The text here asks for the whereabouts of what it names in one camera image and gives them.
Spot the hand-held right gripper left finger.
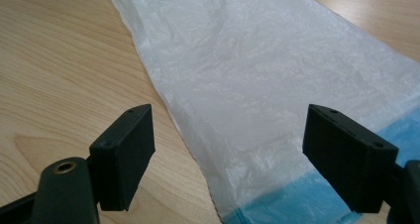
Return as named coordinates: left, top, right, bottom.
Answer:
left=88, top=103, right=157, bottom=212

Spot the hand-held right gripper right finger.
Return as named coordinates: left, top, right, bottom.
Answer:
left=301, top=103, right=400, bottom=214

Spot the white plastic bag blue edge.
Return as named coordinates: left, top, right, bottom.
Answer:
left=98, top=0, right=420, bottom=224

